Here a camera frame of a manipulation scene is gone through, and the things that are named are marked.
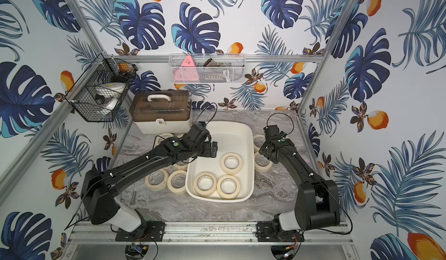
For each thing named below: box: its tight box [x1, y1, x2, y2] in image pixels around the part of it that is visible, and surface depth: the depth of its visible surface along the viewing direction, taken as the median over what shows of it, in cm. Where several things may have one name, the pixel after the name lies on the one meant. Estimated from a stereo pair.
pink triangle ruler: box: [173, 55, 200, 83], surface depth 92 cm
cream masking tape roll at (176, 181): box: [166, 170, 187, 194], surface depth 90 cm
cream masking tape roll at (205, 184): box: [193, 171, 217, 197], surface depth 88 cm
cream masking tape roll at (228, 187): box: [216, 174, 241, 200], surface depth 87 cm
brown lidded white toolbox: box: [128, 89, 193, 135], surface depth 100 cm
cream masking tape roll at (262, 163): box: [254, 151, 273, 173], surface depth 94 cm
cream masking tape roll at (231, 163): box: [220, 152, 243, 176], surface depth 95 cm
